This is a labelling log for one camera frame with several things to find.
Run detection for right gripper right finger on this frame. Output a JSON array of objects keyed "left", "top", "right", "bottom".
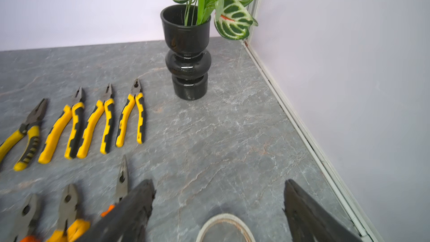
[{"left": 284, "top": 179, "right": 361, "bottom": 242}]

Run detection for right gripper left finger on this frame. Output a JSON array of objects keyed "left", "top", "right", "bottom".
[{"left": 77, "top": 179, "right": 156, "bottom": 242}]

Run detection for orange needle nose pliers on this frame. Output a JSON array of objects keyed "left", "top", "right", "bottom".
[{"left": 101, "top": 155, "right": 129, "bottom": 217}]

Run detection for yellow orange black pliers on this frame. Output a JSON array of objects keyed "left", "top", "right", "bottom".
[{"left": 47, "top": 184, "right": 91, "bottom": 242}]

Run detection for orange combination pliers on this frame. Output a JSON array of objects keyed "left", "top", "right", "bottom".
[{"left": 7, "top": 193, "right": 41, "bottom": 242}]

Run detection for yellow black combination pliers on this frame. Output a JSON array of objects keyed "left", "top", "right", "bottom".
[{"left": 76, "top": 83, "right": 115, "bottom": 160}]

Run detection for large yellow combination pliers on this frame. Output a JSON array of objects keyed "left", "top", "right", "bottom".
[{"left": 37, "top": 86, "right": 86, "bottom": 165}]

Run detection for yellow needle nose pliers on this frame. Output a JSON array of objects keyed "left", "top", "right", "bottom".
[{"left": 1, "top": 98, "right": 48, "bottom": 171}]

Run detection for white tape roll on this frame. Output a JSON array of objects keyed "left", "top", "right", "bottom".
[{"left": 196, "top": 213, "right": 256, "bottom": 242}]

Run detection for black plant pot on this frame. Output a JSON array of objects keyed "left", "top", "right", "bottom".
[{"left": 160, "top": 4, "right": 212, "bottom": 100}]

